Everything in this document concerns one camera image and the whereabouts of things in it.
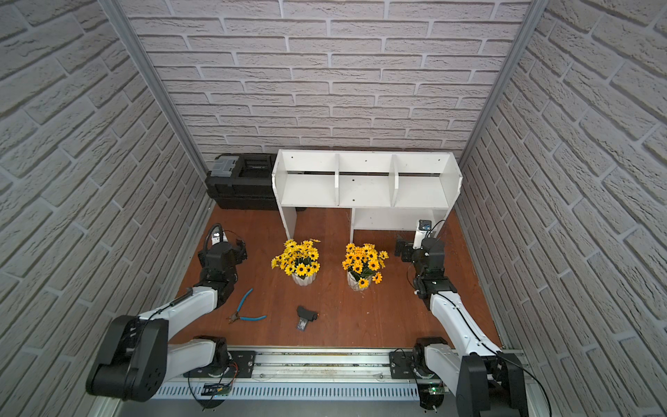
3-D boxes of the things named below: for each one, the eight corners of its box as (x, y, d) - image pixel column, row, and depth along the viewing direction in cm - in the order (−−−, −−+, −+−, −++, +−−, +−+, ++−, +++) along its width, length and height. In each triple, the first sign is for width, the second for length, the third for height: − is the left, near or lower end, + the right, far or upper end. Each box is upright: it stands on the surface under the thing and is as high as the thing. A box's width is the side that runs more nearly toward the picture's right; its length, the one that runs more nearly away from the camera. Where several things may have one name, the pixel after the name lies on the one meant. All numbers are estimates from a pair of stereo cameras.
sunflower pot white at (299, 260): (279, 290, 90) (269, 270, 78) (283, 262, 97) (275, 239, 85) (319, 290, 90) (316, 270, 78) (320, 262, 97) (318, 240, 85)
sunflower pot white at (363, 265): (342, 298, 88) (343, 279, 75) (342, 266, 96) (343, 243, 83) (383, 299, 88) (391, 279, 75) (380, 266, 96) (386, 243, 83)
